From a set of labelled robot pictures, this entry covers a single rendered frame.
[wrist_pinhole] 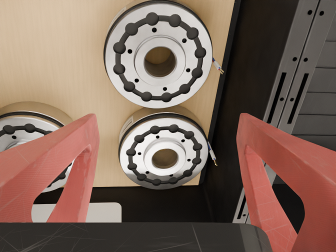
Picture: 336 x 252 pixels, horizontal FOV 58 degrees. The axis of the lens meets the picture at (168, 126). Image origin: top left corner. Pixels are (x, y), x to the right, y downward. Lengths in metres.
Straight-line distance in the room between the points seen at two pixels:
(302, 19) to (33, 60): 0.24
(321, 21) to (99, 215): 0.30
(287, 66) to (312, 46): 0.02
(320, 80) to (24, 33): 0.32
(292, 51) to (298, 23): 0.02
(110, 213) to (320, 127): 0.29
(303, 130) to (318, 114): 0.03
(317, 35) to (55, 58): 0.23
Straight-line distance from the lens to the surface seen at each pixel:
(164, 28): 0.28
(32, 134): 0.34
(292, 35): 0.24
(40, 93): 0.35
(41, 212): 0.39
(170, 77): 0.29
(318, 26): 0.25
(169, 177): 0.36
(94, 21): 0.31
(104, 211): 0.38
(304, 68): 0.25
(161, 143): 0.33
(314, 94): 0.40
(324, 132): 0.45
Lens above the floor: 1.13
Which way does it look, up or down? 57 degrees down
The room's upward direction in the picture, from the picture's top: 167 degrees clockwise
